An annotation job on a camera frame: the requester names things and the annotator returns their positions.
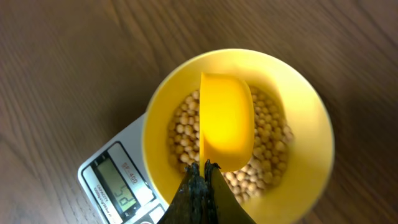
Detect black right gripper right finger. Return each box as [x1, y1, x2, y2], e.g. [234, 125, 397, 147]
[205, 159, 255, 224]

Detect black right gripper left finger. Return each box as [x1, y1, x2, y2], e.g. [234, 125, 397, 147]
[158, 163, 205, 224]

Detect yellow measuring scoop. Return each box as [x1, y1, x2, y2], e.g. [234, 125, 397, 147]
[200, 73, 254, 176]

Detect white digital kitchen scale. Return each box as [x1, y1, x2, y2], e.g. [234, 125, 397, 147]
[78, 115, 168, 224]

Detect soybeans in bowl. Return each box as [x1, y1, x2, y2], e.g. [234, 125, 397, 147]
[167, 86, 294, 203]

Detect pale yellow plastic bowl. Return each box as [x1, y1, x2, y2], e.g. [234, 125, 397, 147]
[141, 49, 335, 223]

